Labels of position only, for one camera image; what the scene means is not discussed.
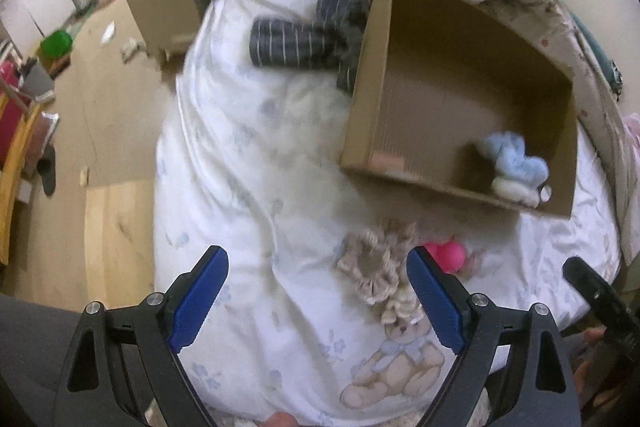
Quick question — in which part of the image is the white kitchen cabinet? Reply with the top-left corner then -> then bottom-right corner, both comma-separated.
1,0 -> 76,55

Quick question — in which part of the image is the white fluffy scrunchie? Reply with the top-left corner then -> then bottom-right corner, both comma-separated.
491,176 -> 540,208

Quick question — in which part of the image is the light blue fluffy scrunchie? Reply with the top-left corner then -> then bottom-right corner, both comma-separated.
475,131 -> 549,188

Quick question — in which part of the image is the white bear print bedsheet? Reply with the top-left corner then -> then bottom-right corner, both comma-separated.
154,0 -> 623,426

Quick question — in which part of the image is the teal pillow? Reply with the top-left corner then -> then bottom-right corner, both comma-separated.
572,14 -> 624,101

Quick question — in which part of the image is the open brown cardboard box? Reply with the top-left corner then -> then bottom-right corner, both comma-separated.
341,0 -> 577,219

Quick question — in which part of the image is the wooden chair frame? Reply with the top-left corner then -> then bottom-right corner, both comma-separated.
0,80 -> 43,265

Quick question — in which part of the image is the dark striped cloth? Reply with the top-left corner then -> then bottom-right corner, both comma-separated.
248,0 -> 371,94

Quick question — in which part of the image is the green plastic dustpan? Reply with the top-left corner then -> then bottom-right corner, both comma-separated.
39,29 -> 73,61

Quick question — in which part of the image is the pink rubber toy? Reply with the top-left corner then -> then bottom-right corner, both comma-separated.
423,241 -> 466,274

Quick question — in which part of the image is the right hand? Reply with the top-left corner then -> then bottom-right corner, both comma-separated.
574,326 -> 639,411

